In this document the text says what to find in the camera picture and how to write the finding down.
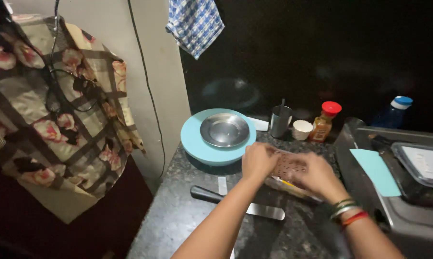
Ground floral patterned garment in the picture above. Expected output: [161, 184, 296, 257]
[0, 14, 147, 224]

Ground green and silver bangles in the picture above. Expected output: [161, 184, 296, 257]
[330, 198, 362, 221]

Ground white paper cupcake liner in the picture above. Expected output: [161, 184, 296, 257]
[292, 120, 314, 141]

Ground white card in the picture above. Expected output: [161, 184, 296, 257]
[246, 116, 269, 132]

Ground light blue cake turntable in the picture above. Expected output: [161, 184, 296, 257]
[180, 108, 257, 167]

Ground steel plate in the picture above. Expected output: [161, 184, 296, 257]
[200, 113, 250, 148]

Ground clear plastic food packet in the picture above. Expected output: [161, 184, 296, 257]
[264, 149, 325, 203]

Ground light blue plastic scraper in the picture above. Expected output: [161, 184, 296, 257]
[350, 148, 402, 197]

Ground clear lidded container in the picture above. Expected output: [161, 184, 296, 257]
[391, 142, 433, 190]

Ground red thread bracelet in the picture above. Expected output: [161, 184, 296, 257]
[342, 211, 369, 228]

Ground black cable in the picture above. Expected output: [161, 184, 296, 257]
[127, 0, 166, 179]

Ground person's left hand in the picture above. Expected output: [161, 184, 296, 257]
[242, 142, 281, 182]

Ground blue bottle with white collar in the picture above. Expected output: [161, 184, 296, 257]
[370, 96, 414, 129]

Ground orange bottle with red cap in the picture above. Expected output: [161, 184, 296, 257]
[308, 101, 342, 143]

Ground black cord on garment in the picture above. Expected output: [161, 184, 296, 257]
[44, 0, 99, 114]

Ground blue checked cloth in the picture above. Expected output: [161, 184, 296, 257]
[166, 0, 225, 60]

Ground black-handled steel spatula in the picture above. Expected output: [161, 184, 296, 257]
[190, 185, 285, 221]

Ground steel cup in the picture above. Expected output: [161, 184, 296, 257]
[270, 105, 293, 139]

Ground grey gas stove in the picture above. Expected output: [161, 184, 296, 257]
[333, 117, 433, 259]

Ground person's right hand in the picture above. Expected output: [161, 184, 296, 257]
[285, 152, 341, 204]

